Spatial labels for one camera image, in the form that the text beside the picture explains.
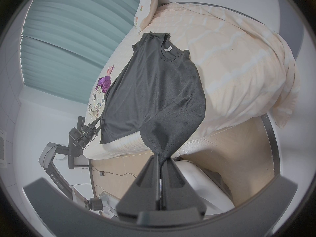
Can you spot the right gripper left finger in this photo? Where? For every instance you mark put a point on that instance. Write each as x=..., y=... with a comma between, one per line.
x=142, y=189

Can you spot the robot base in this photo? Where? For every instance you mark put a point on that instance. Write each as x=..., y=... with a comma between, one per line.
x=205, y=181

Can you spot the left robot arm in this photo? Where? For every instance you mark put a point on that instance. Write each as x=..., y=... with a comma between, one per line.
x=49, y=154

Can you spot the bed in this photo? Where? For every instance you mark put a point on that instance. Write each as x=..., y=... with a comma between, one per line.
x=234, y=70

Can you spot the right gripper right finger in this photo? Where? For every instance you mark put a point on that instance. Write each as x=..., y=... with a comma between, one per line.
x=180, y=189

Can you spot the purple garment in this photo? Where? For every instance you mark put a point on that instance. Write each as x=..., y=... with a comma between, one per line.
x=105, y=83

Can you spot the blue-green curtain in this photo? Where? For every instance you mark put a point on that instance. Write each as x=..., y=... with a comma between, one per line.
x=74, y=33

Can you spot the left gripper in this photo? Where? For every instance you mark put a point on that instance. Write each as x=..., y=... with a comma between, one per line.
x=91, y=130

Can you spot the white printed pillow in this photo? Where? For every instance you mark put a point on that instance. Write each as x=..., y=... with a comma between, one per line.
x=145, y=11

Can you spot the black T-shirt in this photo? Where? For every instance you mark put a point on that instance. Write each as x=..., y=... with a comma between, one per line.
x=153, y=90

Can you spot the pink garment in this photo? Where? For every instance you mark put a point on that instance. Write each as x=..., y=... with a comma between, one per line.
x=110, y=70

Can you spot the white printed pyjama garment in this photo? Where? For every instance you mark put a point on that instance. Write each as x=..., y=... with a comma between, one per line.
x=96, y=102

